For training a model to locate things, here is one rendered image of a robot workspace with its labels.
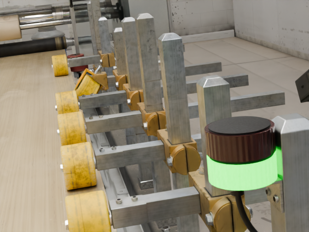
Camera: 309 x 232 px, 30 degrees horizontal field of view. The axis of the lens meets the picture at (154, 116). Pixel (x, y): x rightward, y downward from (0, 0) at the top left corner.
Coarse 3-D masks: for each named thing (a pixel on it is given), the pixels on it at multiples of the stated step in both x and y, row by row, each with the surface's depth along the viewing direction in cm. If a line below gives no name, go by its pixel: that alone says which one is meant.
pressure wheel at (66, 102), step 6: (60, 96) 149; (66, 96) 149; (72, 96) 149; (60, 102) 148; (66, 102) 148; (72, 102) 148; (60, 108) 148; (66, 108) 148; (72, 108) 148; (78, 108) 148
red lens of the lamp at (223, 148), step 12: (264, 132) 47; (216, 144) 48; (228, 144) 47; (240, 144) 47; (252, 144) 47; (264, 144) 47; (216, 156) 48; (228, 156) 47; (240, 156) 47; (252, 156) 47; (264, 156) 48
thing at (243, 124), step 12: (228, 120) 51; (240, 120) 51; (252, 120) 50; (264, 120) 50; (216, 132) 48; (228, 132) 48; (240, 132) 47; (252, 132) 47; (276, 180) 50; (240, 192) 50; (276, 192) 51; (240, 204) 51; (276, 204) 51; (252, 228) 52
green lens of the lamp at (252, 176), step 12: (216, 168) 49; (228, 168) 48; (240, 168) 47; (252, 168) 47; (264, 168) 48; (276, 168) 49; (216, 180) 49; (228, 180) 48; (240, 180) 48; (252, 180) 48; (264, 180) 48
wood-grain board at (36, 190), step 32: (0, 64) 272; (32, 64) 261; (0, 96) 196; (32, 96) 190; (0, 128) 153; (32, 128) 149; (0, 160) 126; (32, 160) 123; (0, 192) 106; (32, 192) 105; (64, 192) 103; (0, 224) 92; (32, 224) 91; (64, 224) 90
